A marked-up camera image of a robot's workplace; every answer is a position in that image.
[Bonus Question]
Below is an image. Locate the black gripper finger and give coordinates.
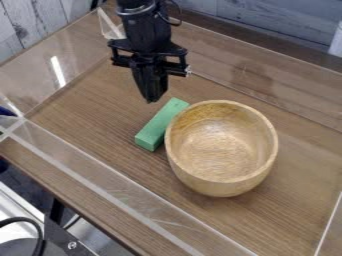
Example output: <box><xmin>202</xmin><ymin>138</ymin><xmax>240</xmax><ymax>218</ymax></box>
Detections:
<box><xmin>131</xmin><ymin>65</ymin><xmax>154</xmax><ymax>103</ymax></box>
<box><xmin>150</xmin><ymin>67</ymin><xmax>168</xmax><ymax>102</ymax></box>

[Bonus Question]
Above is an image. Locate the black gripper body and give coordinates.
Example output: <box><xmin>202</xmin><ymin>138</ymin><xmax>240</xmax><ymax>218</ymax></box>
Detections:
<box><xmin>108</xmin><ymin>6</ymin><xmax>190</xmax><ymax>77</ymax></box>

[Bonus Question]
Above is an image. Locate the green rectangular block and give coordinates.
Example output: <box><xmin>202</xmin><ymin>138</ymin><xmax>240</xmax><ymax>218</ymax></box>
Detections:
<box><xmin>135</xmin><ymin>98</ymin><xmax>190</xmax><ymax>152</ymax></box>

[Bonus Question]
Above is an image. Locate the brown wooden bowl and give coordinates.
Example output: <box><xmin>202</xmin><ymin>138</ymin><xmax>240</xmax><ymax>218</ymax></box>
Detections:
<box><xmin>164</xmin><ymin>100</ymin><xmax>279</xmax><ymax>197</ymax></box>

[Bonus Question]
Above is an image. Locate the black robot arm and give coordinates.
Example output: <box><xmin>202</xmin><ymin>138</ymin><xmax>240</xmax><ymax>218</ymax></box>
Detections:
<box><xmin>108</xmin><ymin>0</ymin><xmax>190</xmax><ymax>103</ymax></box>

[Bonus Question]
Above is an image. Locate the black table leg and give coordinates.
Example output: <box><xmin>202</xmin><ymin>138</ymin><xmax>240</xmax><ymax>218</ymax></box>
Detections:
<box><xmin>49</xmin><ymin>199</ymin><xmax>65</xmax><ymax>225</ymax></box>

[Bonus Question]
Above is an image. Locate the clear acrylic corner bracket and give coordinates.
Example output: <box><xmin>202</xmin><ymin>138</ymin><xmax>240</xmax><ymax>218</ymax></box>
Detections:
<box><xmin>98</xmin><ymin>8</ymin><xmax>126</xmax><ymax>40</ymax></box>

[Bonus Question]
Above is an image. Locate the clear acrylic front wall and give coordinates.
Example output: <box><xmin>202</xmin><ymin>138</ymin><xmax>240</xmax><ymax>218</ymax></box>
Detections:
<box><xmin>0</xmin><ymin>99</ymin><xmax>258</xmax><ymax>256</ymax></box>

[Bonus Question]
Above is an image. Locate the black metal bracket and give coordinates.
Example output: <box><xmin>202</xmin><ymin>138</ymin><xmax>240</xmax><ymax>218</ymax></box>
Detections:
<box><xmin>43</xmin><ymin>218</ymin><xmax>99</xmax><ymax>256</ymax></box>

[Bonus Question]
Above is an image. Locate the black cable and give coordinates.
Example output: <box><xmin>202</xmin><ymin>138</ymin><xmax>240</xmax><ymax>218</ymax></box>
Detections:
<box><xmin>0</xmin><ymin>216</ymin><xmax>48</xmax><ymax>256</ymax></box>

